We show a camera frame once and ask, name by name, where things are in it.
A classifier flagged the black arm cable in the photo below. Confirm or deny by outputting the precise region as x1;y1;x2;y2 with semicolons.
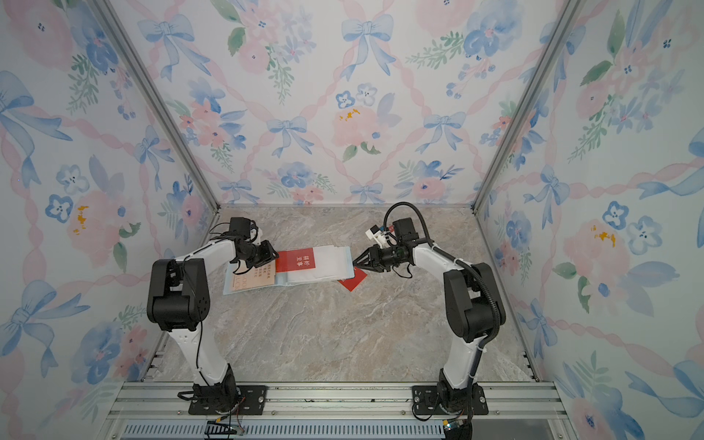
383;202;507;353
208;219;260;276

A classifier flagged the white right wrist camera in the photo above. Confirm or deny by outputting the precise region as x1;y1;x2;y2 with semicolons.
366;225;391;249

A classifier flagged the aluminium corner post right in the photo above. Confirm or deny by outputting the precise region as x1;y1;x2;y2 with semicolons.
472;0;583;216

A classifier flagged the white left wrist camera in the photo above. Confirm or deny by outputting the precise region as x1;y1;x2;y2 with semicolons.
247;221;260;243

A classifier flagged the red money card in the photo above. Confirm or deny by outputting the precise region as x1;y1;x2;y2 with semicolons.
338;267;368;292

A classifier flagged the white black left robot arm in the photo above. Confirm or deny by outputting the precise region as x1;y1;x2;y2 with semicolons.
147;217;279;406

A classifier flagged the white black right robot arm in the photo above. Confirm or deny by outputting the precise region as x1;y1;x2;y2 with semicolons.
353;218;506;404

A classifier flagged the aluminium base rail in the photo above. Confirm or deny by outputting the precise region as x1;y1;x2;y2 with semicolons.
98;382;577;439

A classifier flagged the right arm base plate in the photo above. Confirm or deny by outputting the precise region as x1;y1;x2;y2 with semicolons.
412;383;490;417

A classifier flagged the aluminium corner post left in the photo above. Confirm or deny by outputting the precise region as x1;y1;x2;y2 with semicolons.
87;1;220;212

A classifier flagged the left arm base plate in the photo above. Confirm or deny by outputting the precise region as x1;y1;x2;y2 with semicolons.
188;384;269;415

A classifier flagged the pink good luck card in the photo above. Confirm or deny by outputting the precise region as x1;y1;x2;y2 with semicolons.
230;261;276;293

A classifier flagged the red card gold text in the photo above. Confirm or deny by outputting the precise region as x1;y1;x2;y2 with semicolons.
275;247;316;273

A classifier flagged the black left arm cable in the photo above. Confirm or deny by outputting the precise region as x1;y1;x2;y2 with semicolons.
208;219;260;276

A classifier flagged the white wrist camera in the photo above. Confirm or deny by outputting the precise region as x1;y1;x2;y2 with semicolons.
247;221;260;243
366;225;391;249

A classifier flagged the aluminium corner post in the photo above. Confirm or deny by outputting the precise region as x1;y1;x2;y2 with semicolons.
87;1;220;212
472;0;583;216

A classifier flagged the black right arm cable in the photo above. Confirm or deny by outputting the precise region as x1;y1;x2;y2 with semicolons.
383;202;507;353

